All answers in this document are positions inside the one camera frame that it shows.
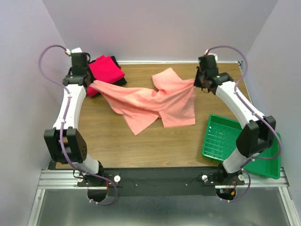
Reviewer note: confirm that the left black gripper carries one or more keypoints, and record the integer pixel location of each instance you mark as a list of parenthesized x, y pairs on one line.
[(91, 80)]

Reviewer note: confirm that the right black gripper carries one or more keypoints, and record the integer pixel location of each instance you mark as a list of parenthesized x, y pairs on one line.
[(197, 83)]

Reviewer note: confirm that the salmon pink t-shirt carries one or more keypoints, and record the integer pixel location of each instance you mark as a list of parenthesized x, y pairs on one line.
[(172, 100)]

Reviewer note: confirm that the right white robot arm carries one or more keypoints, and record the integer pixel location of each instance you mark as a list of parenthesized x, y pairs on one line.
[(258, 130)]

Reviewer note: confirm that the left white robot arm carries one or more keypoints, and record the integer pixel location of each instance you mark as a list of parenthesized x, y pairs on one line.
[(64, 141)]

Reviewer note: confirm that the folded magenta t-shirt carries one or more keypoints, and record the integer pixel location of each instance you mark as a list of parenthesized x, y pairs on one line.
[(105, 70)]

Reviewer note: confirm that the green plastic tray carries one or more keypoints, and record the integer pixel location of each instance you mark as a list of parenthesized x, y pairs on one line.
[(220, 142)]

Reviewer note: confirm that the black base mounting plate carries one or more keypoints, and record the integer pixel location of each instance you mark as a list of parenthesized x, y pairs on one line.
[(173, 181)]

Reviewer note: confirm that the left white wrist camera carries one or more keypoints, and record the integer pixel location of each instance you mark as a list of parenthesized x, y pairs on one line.
[(68, 52)]

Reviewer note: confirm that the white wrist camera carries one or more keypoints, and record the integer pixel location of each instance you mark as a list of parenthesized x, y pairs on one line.
[(68, 52), (207, 52)]

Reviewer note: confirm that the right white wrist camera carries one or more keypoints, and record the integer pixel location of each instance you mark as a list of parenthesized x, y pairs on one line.
[(207, 52)]

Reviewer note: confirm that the aluminium table frame rail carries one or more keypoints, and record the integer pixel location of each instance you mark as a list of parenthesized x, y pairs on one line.
[(58, 178)]

